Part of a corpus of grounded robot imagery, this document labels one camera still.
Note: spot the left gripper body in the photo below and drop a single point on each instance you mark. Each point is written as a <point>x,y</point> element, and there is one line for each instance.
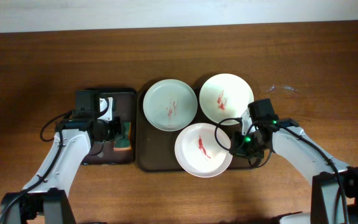
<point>119,131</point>

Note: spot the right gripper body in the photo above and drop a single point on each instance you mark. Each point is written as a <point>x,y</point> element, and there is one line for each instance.
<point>239,149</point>

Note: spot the green and orange sponge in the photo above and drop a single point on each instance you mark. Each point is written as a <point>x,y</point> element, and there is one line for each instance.
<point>124,142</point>

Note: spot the cream white plate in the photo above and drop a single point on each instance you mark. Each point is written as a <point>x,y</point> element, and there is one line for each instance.
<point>225,96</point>

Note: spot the pink white plate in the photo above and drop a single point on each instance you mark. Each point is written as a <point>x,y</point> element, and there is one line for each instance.
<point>201,150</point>

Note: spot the pale green plate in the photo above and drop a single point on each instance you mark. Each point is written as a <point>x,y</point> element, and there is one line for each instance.
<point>170,105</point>

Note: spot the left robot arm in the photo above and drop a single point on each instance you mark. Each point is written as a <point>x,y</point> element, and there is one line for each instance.
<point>47,192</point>

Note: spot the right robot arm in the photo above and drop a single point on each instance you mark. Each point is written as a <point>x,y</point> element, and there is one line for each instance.
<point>334,197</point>

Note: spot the small black water tray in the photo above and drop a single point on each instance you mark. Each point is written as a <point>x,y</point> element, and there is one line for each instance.
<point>102,153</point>

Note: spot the large brown serving tray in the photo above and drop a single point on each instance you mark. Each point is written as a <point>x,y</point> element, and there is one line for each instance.
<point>155,149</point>

